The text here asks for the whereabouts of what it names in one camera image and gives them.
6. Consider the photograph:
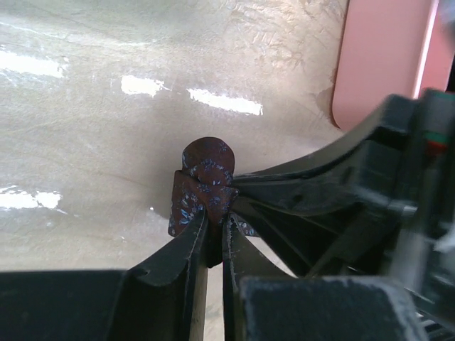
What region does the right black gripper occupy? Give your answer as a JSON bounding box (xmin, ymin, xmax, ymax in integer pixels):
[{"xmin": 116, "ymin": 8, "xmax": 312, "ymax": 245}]
[{"xmin": 233, "ymin": 90, "xmax": 454, "ymax": 330}]

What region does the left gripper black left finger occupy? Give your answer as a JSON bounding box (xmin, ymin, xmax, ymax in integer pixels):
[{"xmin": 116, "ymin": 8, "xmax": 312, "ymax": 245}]
[{"xmin": 120, "ymin": 211, "xmax": 208, "ymax": 340}]

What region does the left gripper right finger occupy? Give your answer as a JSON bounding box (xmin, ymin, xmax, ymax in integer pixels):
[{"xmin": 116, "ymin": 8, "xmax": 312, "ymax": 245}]
[{"xmin": 223, "ymin": 216, "xmax": 291, "ymax": 340}]

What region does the dark patterned necktie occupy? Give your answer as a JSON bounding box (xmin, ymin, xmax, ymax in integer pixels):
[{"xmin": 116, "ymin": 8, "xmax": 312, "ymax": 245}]
[{"xmin": 168, "ymin": 137, "xmax": 239, "ymax": 268}]

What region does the pink divided organizer tray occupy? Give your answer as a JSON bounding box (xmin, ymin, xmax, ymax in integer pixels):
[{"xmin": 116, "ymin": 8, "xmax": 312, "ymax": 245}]
[{"xmin": 331, "ymin": 0, "xmax": 454, "ymax": 131}]

